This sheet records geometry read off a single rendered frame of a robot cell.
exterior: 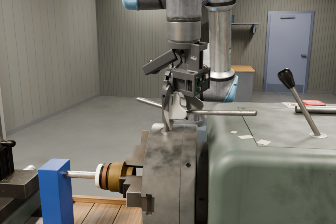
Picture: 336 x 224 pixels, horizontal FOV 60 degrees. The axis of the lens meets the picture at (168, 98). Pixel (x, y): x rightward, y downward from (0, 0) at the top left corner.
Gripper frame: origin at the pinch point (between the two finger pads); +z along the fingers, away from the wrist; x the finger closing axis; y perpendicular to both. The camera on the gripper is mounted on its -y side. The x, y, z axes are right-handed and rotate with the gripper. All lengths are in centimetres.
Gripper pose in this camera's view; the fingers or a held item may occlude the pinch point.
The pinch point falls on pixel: (177, 119)
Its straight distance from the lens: 73.4
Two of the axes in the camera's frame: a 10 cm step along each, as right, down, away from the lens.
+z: 0.2, 9.3, 3.7
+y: 7.9, 2.1, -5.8
